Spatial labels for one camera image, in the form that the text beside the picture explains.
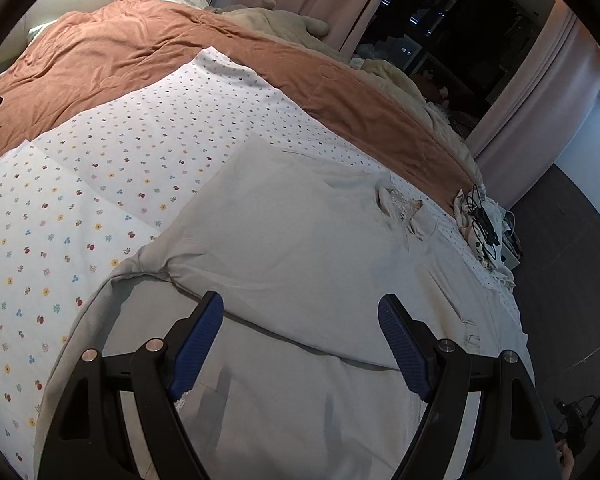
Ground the large beige garment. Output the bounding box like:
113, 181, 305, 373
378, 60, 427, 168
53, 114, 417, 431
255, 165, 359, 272
32, 135, 531, 480

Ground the beige plush toy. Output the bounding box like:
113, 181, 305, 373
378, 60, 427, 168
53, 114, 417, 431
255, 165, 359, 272
257, 0, 331, 38

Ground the crumpled light cloth pile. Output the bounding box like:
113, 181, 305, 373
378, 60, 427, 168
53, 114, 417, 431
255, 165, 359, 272
452, 190, 523, 291

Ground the dark window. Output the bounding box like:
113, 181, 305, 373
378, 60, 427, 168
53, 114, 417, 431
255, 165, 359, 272
352, 0, 556, 128

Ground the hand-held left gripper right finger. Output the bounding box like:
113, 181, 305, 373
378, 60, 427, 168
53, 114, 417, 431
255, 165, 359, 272
377, 294, 563, 480

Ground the white floral bed sheet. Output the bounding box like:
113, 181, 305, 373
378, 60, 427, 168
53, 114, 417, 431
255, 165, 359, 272
0, 46, 518, 480

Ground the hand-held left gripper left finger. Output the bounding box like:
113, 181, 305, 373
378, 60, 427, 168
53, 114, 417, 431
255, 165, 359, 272
35, 291, 226, 480

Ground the brown blanket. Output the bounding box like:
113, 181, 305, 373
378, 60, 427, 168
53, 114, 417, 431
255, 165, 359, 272
0, 0, 486, 196

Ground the tangle of black cables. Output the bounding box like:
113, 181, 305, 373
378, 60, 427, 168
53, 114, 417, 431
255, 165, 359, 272
462, 185, 518, 266

